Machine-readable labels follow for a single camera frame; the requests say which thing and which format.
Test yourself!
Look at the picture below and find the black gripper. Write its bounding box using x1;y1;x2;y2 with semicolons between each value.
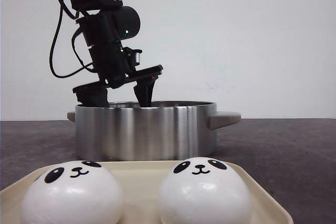
73;42;163;108

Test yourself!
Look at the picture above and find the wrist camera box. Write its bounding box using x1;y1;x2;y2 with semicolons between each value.
123;47;142;67

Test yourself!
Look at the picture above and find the stainless steel pot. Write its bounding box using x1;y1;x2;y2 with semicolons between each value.
67;101;241;161

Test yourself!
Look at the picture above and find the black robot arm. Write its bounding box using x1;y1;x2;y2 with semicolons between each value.
58;0;163;108

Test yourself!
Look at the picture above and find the cream plastic tray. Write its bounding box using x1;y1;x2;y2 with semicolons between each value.
1;161;293;223

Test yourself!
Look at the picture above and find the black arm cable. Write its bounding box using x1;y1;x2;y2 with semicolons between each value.
49;0;102;79

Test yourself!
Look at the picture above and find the panda bun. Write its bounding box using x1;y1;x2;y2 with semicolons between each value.
159;157;252;223
20;161;124;223

